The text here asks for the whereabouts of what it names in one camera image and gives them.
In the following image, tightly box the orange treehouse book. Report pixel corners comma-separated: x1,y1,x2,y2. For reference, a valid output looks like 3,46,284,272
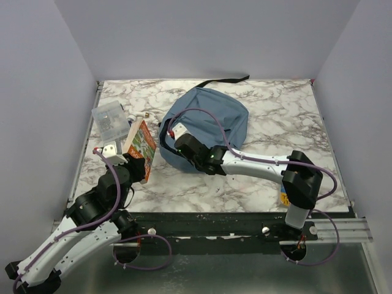
122,119,156,184

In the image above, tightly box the blue student backpack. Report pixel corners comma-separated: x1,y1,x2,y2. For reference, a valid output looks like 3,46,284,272
159,80,249,173

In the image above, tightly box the yellow blue treehouse book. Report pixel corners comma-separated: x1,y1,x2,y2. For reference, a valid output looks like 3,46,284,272
279,186,290,206

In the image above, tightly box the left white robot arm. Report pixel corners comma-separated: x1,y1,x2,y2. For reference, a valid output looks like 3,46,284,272
6,154,145,293

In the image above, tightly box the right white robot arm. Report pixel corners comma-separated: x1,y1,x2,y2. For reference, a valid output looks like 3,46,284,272
174,132,323,240

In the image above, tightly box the white plastic fitting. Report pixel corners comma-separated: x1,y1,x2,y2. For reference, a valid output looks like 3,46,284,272
127,111,150,124

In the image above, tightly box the clear plastic storage box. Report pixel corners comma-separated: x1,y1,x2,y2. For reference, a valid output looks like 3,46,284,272
91,100,130,143

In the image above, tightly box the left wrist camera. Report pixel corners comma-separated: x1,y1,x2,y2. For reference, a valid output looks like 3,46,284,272
102,140,127,165

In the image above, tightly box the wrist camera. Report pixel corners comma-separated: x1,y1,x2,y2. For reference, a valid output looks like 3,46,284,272
102,140,127,165
170,122,189,141

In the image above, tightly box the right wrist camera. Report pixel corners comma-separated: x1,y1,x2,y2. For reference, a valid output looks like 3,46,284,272
170,122,189,141

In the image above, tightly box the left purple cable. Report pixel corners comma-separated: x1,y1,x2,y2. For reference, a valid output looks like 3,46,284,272
12,147,173,292

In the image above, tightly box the purple cable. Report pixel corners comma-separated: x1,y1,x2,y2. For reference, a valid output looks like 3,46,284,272
12,147,173,292
167,107,339,266

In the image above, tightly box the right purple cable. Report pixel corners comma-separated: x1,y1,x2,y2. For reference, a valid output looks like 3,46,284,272
167,107,339,266

